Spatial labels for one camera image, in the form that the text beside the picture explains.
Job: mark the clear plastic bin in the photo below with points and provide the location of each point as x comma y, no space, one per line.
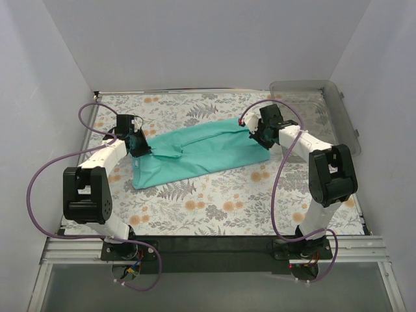
321,107

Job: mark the teal t shirt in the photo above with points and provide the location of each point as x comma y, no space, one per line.
195,151

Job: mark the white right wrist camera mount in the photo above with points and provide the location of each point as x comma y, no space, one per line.
251,121

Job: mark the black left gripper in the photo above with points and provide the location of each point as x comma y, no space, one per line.
139,147

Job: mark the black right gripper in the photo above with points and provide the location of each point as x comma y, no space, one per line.
260,138

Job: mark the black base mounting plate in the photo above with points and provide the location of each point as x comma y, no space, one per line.
153,262

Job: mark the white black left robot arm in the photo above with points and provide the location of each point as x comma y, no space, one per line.
86,192

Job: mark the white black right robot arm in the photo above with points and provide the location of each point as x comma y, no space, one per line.
331,173

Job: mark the floral patterned table mat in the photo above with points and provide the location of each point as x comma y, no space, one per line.
253,200

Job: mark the aluminium frame rail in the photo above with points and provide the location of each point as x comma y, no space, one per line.
348,249

